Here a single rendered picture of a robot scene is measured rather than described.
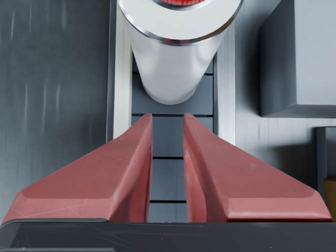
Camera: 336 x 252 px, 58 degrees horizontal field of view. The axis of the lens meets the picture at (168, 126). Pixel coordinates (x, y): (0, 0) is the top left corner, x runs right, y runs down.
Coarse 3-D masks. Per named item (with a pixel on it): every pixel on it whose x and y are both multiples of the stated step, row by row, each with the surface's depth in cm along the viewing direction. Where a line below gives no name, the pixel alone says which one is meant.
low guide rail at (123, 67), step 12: (120, 12) 24; (120, 24) 24; (120, 36) 24; (120, 48) 24; (120, 60) 24; (120, 72) 24; (120, 84) 24; (120, 96) 24; (120, 108) 24; (120, 120) 24; (120, 132) 24
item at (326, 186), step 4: (324, 180) 30; (328, 180) 29; (332, 180) 28; (324, 184) 29; (328, 184) 29; (332, 184) 28; (324, 188) 30; (328, 188) 29; (332, 188) 28; (324, 192) 30; (328, 192) 29; (332, 192) 28; (324, 196) 30; (328, 196) 29; (332, 196) 28; (328, 200) 29; (332, 200) 28; (328, 204) 29; (332, 204) 28; (328, 208) 29; (332, 208) 28; (332, 212) 29; (332, 216) 29
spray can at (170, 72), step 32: (128, 0) 11; (160, 0) 11; (192, 0) 10; (224, 0) 11; (128, 32) 14; (160, 32) 11; (192, 32) 11; (224, 32) 13; (160, 64) 15; (192, 64) 15; (160, 96) 24
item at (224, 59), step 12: (228, 36) 20; (228, 48) 20; (216, 60) 20; (228, 60) 20; (216, 72) 20; (228, 72) 19; (216, 84) 20; (228, 84) 19; (216, 96) 20; (228, 96) 19; (216, 108) 19; (228, 108) 19; (216, 120) 19; (228, 120) 19; (216, 132) 19; (228, 132) 19
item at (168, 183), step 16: (208, 80) 28; (144, 96) 28; (192, 96) 28; (208, 96) 28; (144, 112) 27; (160, 112) 27; (176, 112) 27; (192, 112) 27; (208, 112) 27; (160, 128) 27; (176, 128) 27; (208, 128) 27; (160, 144) 27; (176, 144) 27; (160, 160) 27; (176, 160) 27; (160, 176) 27; (176, 176) 27; (160, 192) 27; (176, 192) 27; (160, 208) 27; (176, 208) 27
